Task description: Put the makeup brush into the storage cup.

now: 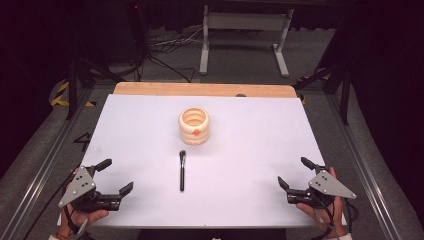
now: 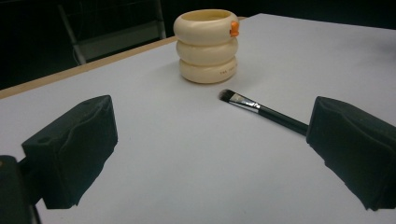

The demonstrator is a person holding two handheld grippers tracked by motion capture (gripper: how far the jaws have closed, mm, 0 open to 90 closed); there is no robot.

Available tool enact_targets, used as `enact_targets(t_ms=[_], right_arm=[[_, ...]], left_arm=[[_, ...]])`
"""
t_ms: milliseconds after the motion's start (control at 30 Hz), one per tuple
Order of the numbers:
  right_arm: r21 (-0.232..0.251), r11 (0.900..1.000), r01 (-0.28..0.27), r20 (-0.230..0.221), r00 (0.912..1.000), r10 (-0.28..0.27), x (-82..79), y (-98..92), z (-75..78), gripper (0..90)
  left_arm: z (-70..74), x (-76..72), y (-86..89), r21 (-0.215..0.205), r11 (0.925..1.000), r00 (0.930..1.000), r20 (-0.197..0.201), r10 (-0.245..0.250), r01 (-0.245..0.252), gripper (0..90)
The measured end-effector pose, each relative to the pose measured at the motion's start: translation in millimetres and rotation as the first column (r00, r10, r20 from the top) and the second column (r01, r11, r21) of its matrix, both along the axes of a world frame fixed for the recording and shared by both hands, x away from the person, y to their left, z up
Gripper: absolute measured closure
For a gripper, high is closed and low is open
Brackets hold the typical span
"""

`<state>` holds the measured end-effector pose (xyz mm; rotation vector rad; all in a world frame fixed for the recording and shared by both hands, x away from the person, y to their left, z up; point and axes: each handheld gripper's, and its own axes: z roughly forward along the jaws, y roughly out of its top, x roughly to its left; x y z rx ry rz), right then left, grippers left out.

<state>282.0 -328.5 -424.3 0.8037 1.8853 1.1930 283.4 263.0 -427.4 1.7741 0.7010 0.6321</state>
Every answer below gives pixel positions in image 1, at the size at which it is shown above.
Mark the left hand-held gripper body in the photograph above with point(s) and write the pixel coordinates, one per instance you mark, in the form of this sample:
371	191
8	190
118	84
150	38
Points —
78	186

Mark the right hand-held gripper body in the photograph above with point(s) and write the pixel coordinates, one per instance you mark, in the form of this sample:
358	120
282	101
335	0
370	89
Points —
328	187

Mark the black makeup brush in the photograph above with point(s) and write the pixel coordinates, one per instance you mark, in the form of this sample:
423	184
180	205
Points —
182	173

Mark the cream ribbed round holder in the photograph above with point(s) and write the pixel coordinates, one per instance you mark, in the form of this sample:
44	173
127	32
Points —
194	128

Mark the person's right hand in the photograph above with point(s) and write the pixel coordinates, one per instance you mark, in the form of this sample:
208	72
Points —
328	213

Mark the person's left hand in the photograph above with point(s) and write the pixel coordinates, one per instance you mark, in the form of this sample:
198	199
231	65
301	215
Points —
81	216

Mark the white board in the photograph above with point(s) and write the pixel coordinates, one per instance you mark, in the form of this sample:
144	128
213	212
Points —
233	166

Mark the yellow black floor tape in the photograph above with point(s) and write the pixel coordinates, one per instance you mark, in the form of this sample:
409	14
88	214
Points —
305	80
60	96

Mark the black tripod stand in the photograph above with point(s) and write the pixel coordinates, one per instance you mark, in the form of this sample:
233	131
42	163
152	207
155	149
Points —
75	83
336	83

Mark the wooden table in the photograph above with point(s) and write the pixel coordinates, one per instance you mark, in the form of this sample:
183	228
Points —
200	89

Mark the grey metal stand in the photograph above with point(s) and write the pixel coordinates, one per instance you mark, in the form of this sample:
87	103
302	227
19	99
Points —
246	21

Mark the aluminium floor rail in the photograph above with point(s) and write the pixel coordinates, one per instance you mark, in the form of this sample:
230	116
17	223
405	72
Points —
360	166
43	166

